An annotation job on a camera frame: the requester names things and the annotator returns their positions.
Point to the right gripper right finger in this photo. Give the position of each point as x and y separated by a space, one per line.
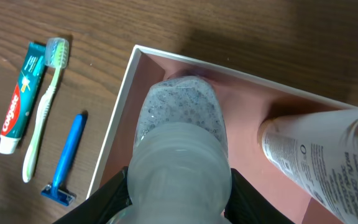
247 206

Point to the blue disposable razor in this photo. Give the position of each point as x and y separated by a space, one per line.
53 190

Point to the clear pump bottle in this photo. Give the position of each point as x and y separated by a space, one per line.
179 171

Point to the white open cardboard box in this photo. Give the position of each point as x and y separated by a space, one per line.
243 100

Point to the white lotion tube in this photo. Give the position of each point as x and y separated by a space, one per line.
319 152

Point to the green white toothbrush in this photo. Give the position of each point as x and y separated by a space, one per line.
56 57

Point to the Colgate toothpaste tube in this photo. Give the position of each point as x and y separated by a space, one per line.
23 97

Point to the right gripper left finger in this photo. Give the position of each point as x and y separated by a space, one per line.
101 206

